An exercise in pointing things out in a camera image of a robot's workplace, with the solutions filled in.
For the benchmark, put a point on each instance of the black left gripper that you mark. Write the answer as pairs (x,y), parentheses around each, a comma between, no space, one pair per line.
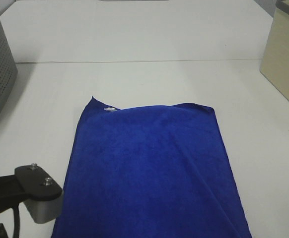
(11,195)

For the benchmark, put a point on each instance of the blue towel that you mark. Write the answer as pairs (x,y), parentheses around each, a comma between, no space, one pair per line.
(150,172)

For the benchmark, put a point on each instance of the beige storage box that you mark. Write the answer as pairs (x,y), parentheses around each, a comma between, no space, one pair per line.
(275,62)

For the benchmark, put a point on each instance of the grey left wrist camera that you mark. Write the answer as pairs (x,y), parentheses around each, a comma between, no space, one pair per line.
(45,196)

